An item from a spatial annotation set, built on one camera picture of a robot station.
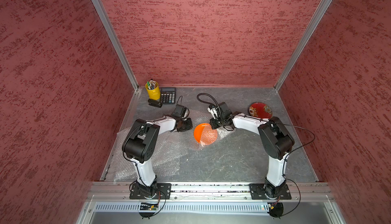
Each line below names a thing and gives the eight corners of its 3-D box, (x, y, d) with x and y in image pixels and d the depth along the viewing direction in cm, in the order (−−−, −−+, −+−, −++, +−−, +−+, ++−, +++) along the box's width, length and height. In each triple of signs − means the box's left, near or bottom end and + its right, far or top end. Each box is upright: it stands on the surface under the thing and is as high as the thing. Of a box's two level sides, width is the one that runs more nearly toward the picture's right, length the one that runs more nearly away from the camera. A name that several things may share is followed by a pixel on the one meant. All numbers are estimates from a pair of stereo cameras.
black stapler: (147, 107, 110) (146, 104, 107) (149, 101, 114) (148, 98, 111) (162, 107, 110) (161, 104, 108) (163, 101, 114) (162, 99, 111)
